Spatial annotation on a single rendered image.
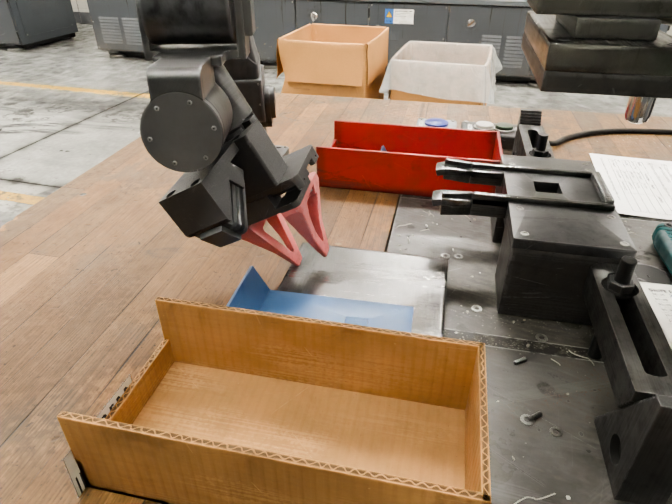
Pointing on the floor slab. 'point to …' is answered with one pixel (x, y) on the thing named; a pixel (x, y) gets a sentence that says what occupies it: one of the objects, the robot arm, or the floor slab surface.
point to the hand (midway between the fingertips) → (309, 251)
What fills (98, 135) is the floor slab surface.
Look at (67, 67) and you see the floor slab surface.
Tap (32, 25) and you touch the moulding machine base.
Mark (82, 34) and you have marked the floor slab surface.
